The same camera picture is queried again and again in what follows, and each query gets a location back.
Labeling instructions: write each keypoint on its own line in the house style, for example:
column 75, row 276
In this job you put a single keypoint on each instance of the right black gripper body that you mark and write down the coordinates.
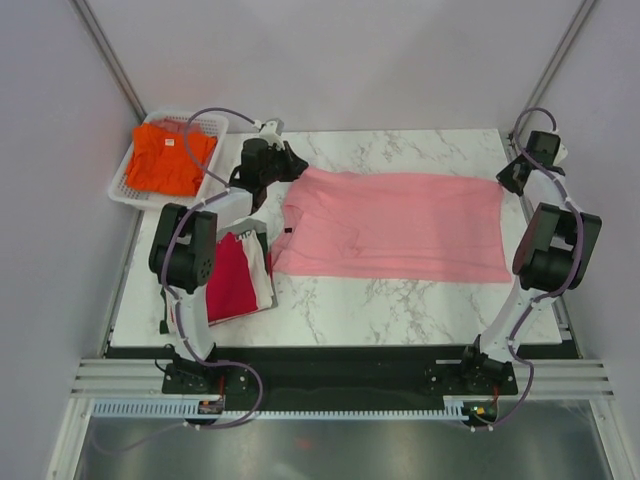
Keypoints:
column 506, row 175

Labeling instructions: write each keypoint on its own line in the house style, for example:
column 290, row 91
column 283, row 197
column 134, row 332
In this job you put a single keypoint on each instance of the pink t shirt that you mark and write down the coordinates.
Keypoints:
column 414, row 226

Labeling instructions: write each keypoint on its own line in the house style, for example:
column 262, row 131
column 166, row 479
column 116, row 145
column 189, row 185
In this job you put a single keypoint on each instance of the dark pink shirt in basket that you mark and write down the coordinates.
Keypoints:
column 170, row 127

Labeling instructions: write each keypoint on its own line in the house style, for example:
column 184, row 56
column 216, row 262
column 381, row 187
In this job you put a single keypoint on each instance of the right aluminium frame post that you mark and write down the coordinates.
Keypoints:
column 561, row 51

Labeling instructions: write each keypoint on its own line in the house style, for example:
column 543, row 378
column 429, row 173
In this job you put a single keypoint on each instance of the white slotted cable duct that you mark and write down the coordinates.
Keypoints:
column 193, row 409

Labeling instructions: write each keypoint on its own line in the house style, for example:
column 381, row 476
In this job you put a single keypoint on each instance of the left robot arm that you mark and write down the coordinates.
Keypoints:
column 183, row 251

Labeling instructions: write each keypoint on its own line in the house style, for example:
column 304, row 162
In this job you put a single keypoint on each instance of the aluminium frame post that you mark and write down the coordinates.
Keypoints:
column 561, row 51
column 96, row 33

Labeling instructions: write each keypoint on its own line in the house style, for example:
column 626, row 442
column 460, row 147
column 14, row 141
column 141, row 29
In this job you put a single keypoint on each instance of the folded red t shirt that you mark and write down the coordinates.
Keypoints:
column 230, row 292

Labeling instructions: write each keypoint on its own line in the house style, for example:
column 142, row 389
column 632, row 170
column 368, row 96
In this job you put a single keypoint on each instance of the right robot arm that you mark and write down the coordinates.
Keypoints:
column 551, row 258

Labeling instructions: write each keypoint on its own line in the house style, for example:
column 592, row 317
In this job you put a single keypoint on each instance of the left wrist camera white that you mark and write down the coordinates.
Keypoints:
column 271, row 131

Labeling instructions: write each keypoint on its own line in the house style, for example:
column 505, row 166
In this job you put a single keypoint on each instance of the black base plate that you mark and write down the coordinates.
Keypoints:
column 334, row 378

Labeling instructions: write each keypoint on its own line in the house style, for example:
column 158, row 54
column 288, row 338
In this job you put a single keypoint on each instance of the folded white t shirt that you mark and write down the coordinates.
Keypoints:
column 256, row 257

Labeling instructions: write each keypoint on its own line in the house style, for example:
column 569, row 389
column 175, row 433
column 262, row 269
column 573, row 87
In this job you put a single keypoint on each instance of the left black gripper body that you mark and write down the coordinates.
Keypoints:
column 274, row 172

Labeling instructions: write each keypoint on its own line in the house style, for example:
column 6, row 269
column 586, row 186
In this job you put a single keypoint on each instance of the orange t shirt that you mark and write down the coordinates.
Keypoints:
column 162, row 164

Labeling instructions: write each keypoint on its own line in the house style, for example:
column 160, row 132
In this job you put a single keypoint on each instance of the left aluminium frame post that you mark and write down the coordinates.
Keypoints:
column 96, row 33

